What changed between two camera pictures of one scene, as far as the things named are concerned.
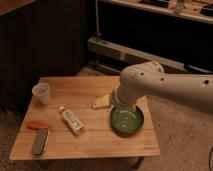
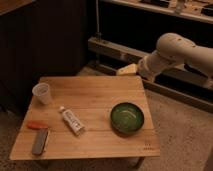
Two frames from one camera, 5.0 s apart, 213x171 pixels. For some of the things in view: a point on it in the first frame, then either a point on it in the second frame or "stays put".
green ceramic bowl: x=126 y=121 stays put
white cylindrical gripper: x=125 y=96 -> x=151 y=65
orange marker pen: x=37 y=125 stays put
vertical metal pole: x=98 y=34 stays put
